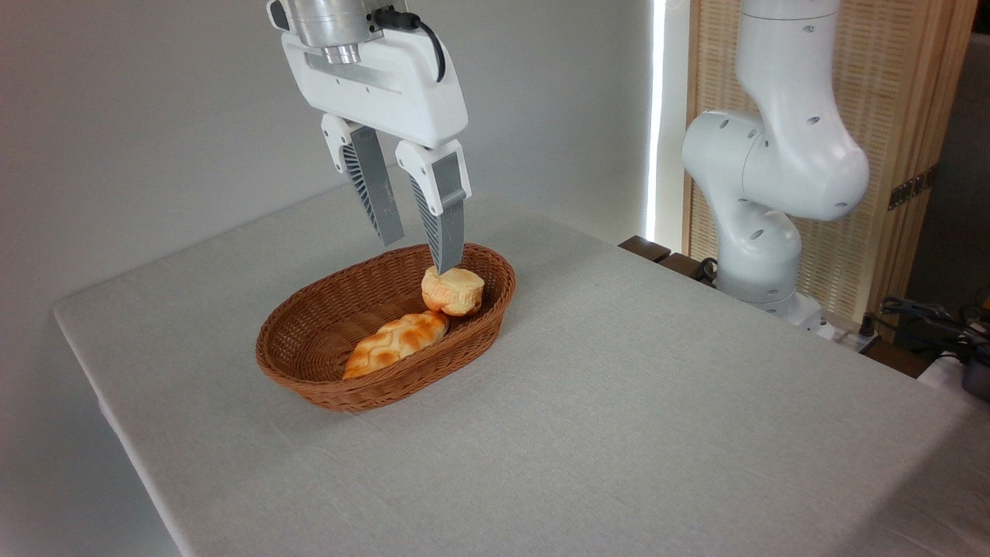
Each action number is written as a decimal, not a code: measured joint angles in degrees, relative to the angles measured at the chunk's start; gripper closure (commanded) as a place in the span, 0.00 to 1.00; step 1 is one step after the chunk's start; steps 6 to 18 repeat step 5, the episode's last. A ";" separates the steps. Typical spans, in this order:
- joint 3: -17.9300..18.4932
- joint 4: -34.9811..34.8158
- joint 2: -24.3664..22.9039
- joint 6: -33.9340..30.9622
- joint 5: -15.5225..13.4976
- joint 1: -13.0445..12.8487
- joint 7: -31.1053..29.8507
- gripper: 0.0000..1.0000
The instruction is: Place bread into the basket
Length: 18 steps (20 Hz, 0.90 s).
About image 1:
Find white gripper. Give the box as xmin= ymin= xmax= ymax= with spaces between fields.
xmin=280 ymin=28 xmax=473 ymax=275

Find round pale bread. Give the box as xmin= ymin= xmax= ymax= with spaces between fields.
xmin=421 ymin=266 xmax=486 ymax=317

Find long braided bread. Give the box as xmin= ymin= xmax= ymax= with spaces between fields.
xmin=342 ymin=310 xmax=450 ymax=380

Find brown wicker oval basket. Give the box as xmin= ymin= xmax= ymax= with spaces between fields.
xmin=255 ymin=241 xmax=517 ymax=412

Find dark wooden block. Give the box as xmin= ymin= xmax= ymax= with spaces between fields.
xmin=619 ymin=236 xmax=672 ymax=264
xmin=657 ymin=252 xmax=716 ymax=285

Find grey tablecloth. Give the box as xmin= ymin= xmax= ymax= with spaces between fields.
xmin=53 ymin=174 xmax=990 ymax=557

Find white power strip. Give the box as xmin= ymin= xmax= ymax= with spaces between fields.
xmin=818 ymin=316 xmax=880 ymax=354

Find wooden bamboo screen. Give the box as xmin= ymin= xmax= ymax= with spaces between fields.
xmin=682 ymin=0 xmax=979 ymax=326

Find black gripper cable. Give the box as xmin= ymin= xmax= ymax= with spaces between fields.
xmin=373 ymin=6 xmax=447 ymax=83

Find black cable bundle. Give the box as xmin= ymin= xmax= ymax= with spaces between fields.
xmin=860 ymin=294 xmax=990 ymax=364

